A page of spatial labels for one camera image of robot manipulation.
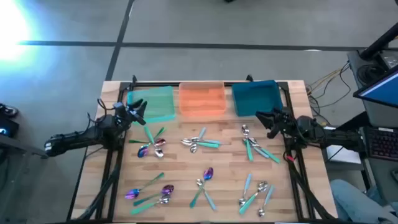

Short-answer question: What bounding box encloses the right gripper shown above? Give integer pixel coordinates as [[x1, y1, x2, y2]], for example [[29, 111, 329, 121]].
[[255, 111, 299, 139]]

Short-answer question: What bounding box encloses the person's leg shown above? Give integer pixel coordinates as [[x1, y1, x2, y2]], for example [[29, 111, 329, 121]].
[[329, 179, 398, 224]]

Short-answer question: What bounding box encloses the translucent orange plastic bin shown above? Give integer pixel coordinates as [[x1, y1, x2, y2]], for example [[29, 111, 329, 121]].
[[178, 81, 227, 118]]

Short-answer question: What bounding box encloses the black pole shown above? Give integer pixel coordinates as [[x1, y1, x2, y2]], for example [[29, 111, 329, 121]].
[[359, 22, 398, 60]]

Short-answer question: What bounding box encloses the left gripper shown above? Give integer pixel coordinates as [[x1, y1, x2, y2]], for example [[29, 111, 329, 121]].
[[119, 98, 149, 126]]

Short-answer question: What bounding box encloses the translucent green plastic bin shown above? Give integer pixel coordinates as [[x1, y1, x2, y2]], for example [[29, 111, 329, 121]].
[[126, 85, 177, 125]]

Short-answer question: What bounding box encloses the black handheld device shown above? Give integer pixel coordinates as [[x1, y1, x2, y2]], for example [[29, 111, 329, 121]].
[[0, 103, 19, 118]]

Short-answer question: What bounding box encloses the black device blue light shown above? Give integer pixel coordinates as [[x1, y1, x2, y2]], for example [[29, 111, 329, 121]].
[[0, 114, 20, 138]]

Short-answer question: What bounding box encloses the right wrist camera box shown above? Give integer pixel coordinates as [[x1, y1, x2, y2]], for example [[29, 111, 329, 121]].
[[277, 108, 292, 121]]

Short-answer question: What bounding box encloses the white paper sheet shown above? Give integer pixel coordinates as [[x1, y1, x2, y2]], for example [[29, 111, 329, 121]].
[[326, 144, 361, 165]]

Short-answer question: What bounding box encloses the black floor cable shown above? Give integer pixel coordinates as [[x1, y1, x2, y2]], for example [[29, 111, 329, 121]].
[[306, 62, 354, 125]]

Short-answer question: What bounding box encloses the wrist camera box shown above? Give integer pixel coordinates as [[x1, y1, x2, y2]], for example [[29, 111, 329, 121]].
[[277, 108, 292, 121], [113, 101, 126, 115]]

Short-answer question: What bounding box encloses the black aluminium table frame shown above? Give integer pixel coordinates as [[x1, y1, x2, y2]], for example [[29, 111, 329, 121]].
[[67, 80, 338, 223]]

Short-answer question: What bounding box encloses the silver spoon light blue handle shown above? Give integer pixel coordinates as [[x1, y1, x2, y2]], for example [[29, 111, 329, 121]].
[[191, 136, 223, 146], [190, 126, 207, 154], [238, 173, 253, 207], [196, 179, 218, 212], [248, 137, 270, 159], [257, 184, 275, 218]]

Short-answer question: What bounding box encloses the yellow cable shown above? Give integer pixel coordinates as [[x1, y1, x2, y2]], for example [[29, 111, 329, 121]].
[[306, 67, 351, 94]]

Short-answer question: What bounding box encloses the grey equipment cart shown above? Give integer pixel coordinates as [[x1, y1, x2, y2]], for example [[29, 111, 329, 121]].
[[346, 48, 398, 203]]

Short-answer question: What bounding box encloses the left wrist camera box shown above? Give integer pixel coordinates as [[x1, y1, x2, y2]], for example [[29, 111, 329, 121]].
[[113, 101, 126, 115]]

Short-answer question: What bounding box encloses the dark teal plastic bin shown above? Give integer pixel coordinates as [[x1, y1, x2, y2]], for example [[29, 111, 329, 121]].
[[231, 80, 284, 118]]

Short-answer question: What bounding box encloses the coiled black cable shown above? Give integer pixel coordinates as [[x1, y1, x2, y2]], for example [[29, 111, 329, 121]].
[[356, 63, 377, 85]]

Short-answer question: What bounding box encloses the black power adapter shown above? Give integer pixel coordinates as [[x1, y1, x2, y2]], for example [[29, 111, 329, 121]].
[[377, 49, 398, 70]]

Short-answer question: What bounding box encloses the computer monitor blue screen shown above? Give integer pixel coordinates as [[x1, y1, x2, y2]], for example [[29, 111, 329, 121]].
[[353, 65, 398, 110]]

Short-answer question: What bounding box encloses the grey side table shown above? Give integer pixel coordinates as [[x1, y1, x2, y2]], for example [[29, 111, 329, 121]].
[[0, 133, 52, 175]]

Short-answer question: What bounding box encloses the backlit black keyboard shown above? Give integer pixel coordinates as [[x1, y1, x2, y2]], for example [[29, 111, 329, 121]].
[[366, 126, 398, 162]]

